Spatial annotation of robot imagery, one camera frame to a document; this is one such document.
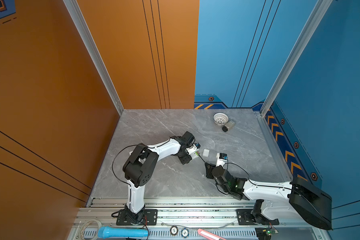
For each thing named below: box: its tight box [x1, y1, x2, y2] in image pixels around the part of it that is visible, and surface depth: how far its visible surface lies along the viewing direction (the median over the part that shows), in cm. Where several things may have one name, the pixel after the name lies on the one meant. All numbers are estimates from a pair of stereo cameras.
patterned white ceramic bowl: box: [213, 112, 229, 126], surface depth 114 cm
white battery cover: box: [202, 148, 210, 158], surface depth 98 cm
